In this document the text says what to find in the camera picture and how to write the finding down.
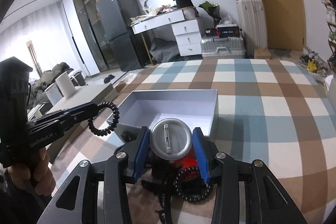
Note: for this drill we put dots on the red round China badge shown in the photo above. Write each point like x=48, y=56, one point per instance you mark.
x=171, y=150

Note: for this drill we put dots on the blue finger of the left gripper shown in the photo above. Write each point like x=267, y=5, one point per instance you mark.
x=82, y=112

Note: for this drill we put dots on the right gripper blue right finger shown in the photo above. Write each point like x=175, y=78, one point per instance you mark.
x=202, y=153

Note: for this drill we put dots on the small cardboard box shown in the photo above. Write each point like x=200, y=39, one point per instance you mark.
x=262, y=53

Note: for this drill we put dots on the glass door cabinet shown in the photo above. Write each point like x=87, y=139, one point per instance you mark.
x=89, y=35

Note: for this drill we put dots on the wooden shoe rack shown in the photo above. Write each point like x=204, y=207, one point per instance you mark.
x=331, y=23

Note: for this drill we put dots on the black red box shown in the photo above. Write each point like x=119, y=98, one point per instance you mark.
x=228, y=30

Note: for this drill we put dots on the silver suitcase lying flat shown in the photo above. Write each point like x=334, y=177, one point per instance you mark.
x=214, y=47

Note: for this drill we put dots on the white paper roll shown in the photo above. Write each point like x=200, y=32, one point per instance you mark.
x=65, y=85

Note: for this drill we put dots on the grey cardboard box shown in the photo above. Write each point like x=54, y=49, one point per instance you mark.
x=195, y=107

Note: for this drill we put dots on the white upright suitcase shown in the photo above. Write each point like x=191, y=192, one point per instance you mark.
x=251, y=14

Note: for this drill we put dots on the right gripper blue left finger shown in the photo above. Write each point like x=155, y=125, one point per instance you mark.
x=141, y=146

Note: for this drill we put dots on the dark grey refrigerator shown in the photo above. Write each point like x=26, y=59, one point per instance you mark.
x=127, y=47

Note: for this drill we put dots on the person's left hand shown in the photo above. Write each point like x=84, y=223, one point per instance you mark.
x=19, y=174

